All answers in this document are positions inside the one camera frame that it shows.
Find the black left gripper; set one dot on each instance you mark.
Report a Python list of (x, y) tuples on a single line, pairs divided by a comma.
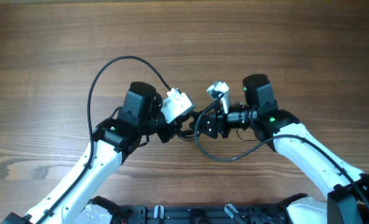
[(172, 128)]

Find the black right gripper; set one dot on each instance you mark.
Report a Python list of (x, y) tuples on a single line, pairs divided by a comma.
[(215, 119)]

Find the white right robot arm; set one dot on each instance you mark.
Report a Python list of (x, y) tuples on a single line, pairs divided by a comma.
[(345, 187)]

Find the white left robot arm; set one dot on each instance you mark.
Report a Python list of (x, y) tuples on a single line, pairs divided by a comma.
[(142, 114)]

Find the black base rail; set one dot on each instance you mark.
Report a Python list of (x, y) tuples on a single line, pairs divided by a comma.
[(253, 214)]

